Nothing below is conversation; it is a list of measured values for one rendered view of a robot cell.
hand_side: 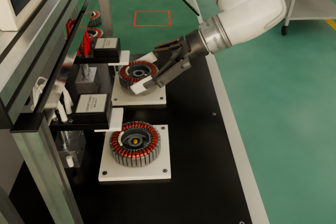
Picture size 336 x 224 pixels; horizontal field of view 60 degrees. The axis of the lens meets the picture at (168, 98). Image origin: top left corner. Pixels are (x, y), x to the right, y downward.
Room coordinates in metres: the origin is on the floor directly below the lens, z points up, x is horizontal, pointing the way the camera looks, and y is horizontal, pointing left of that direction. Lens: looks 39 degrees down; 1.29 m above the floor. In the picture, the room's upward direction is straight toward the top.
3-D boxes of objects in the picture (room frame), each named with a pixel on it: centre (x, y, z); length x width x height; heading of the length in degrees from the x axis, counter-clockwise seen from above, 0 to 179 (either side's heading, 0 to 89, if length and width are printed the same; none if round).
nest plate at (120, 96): (0.68, 0.08, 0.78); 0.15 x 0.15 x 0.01; 3
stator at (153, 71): (0.68, 0.08, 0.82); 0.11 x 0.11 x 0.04
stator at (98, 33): (1.00, 0.30, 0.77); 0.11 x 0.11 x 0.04
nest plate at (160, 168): (0.44, 0.07, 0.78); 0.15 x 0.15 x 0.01; 3
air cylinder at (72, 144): (0.43, 0.22, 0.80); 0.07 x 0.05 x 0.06; 3
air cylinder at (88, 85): (0.67, 0.23, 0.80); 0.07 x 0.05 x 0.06; 3
